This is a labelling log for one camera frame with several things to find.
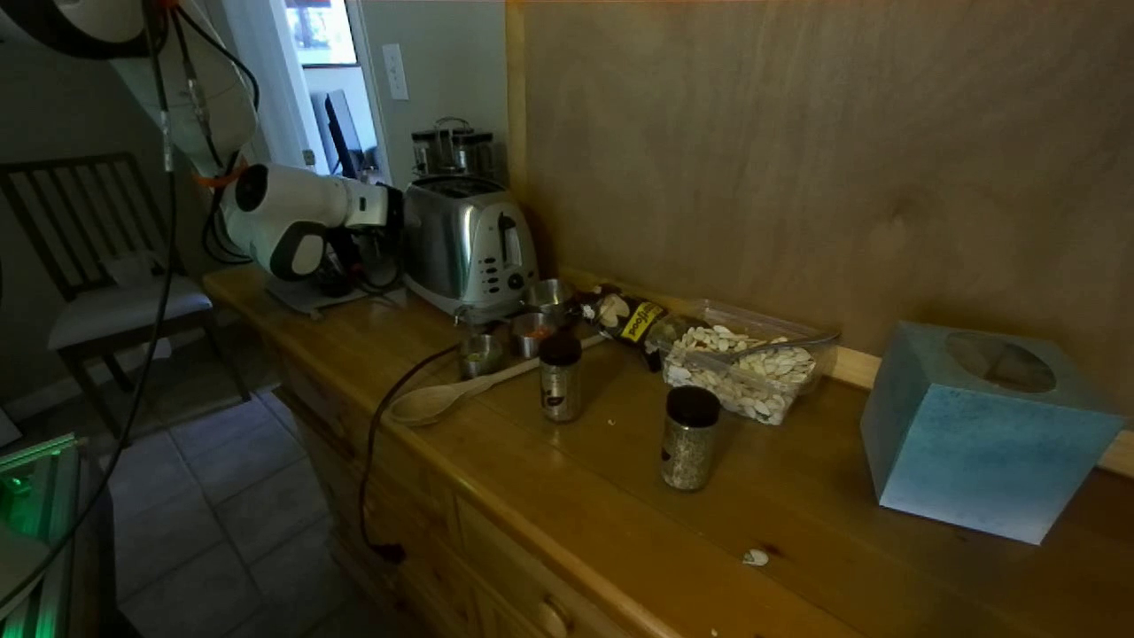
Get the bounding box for clear container white contents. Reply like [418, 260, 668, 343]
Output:
[659, 296, 843, 430]

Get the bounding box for spice bottle brown lid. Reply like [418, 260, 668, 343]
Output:
[535, 325, 583, 425]

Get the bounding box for robot stand with green light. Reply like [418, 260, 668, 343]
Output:
[0, 430, 120, 638]

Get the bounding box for wooden spoon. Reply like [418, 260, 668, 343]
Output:
[385, 348, 558, 433]

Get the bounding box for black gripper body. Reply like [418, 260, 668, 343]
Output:
[323, 216, 407, 296]

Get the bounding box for grey quilted pot holder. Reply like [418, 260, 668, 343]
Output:
[261, 276, 367, 317]

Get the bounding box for large plywood board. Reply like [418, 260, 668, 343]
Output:
[503, 0, 1134, 483]

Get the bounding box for dark slatted chair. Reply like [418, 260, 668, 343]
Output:
[0, 150, 254, 449]

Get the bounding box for stainless steel toaster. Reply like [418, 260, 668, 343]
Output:
[399, 173, 545, 325]

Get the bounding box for blue tissue box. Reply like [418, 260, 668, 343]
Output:
[856, 317, 1125, 549]

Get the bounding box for small steel cup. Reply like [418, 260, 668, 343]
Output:
[515, 276, 581, 358]
[457, 314, 515, 381]

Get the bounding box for white light switch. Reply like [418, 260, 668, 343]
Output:
[379, 42, 413, 101]

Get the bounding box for wooden countertop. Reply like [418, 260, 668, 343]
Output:
[197, 260, 1134, 638]

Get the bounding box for black yellow snack bag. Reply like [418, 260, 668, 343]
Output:
[576, 278, 685, 358]

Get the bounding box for black power cord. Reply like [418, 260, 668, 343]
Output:
[353, 335, 472, 566]

